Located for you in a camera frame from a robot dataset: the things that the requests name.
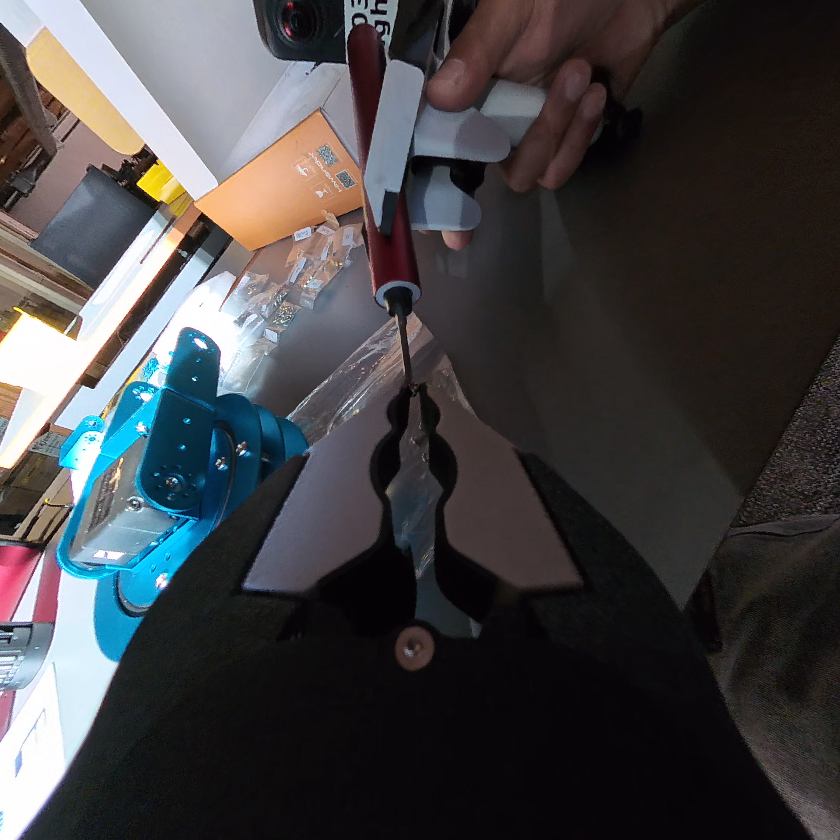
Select red handled screwdriver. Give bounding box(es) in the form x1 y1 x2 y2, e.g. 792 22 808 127
346 25 424 391

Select grey desk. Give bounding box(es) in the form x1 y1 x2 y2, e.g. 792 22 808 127
0 0 840 840

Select white instruction booklet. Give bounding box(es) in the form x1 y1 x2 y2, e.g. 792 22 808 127
0 663 67 840

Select person's legs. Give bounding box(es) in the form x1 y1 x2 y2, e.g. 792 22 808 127
709 515 840 840

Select black monitor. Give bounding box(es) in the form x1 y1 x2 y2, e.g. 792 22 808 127
29 167 155 290

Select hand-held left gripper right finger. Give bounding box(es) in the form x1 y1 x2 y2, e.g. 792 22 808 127
419 384 585 597

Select pile of small hardware bags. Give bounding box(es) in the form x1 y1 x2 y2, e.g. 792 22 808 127
220 210 368 358

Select person's right hand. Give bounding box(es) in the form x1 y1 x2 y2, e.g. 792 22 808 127
425 0 698 193

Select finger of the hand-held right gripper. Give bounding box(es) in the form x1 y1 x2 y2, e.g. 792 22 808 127
403 164 484 234
363 60 426 238

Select blue toy robot arm base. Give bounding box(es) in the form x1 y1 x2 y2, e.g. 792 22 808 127
56 327 309 660

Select large clear plastic bag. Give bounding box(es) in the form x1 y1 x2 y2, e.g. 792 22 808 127
289 322 473 578

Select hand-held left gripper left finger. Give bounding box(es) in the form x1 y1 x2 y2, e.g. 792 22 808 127
241 388 411 597

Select yellow storage bins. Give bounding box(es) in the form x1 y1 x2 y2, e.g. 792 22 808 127
134 161 188 204

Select orange and white cardboard box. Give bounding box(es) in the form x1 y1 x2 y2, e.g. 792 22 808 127
26 0 370 252

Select black screwdriver bit holder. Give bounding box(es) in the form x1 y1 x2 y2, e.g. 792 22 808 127
0 620 55 691

